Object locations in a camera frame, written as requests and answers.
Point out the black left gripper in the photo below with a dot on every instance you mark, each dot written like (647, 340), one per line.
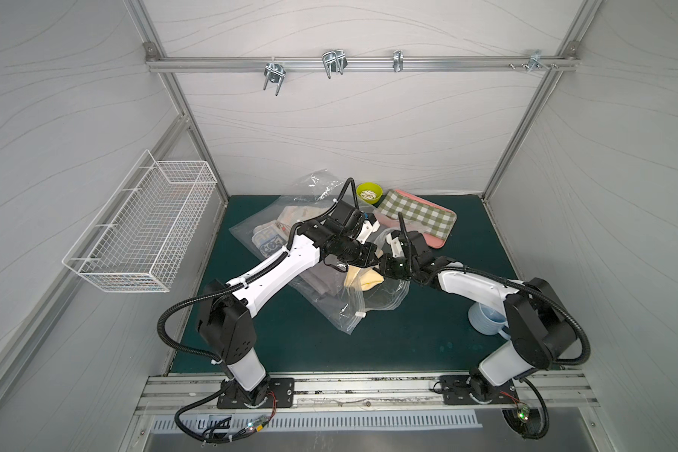
(364, 255)

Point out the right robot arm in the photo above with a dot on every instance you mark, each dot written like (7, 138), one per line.
(539, 329)

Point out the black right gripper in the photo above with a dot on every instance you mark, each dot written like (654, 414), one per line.
(398, 266)

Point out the yellow towel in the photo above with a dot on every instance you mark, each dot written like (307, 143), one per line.
(362, 279)

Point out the green checkered folded cloth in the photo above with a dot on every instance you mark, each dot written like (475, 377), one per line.
(418, 213)

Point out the light blue mug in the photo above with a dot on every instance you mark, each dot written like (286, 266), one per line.
(488, 322)

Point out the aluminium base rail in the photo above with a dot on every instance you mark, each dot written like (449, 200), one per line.
(368, 392)

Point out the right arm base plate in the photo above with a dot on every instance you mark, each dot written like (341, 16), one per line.
(473, 389)

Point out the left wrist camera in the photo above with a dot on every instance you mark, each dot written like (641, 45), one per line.
(350, 221)

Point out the clear plastic vacuum bag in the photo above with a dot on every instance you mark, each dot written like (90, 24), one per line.
(346, 310)

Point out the metal u-bolt clamp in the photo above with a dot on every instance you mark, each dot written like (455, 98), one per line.
(274, 74)

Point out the pink tray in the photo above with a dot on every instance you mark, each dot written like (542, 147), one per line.
(429, 231)

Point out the metal u-bolt hook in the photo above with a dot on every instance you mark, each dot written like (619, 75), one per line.
(334, 61)

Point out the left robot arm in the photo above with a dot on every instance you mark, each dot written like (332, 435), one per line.
(226, 321)

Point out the white wire basket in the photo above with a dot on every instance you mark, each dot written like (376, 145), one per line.
(139, 238)

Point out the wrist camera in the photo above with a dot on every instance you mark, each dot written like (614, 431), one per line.
(350, 221)
(403, 245)

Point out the metal hook bracket right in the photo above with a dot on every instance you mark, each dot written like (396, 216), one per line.
(534, 63)

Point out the aluminium crossbar rail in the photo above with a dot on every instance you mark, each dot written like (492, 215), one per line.
(356, 64)

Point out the green table mat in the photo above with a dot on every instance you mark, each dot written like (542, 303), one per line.
(430, 330)

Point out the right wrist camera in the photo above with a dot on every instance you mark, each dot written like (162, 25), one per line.
(403, 245)

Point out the small metal bracket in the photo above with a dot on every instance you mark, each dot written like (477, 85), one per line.
(398, 61)

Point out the white slotted cable duct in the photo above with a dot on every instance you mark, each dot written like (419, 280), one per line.
(336, 421)

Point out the small green bowl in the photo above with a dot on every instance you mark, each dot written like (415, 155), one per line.
(370, 193)

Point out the grey towel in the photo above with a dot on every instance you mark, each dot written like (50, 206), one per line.
(322, 281)

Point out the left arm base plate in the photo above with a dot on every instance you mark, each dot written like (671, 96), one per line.
(270, 392)

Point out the white rabbit patterned towel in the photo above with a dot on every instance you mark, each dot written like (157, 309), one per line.
(294, 213)

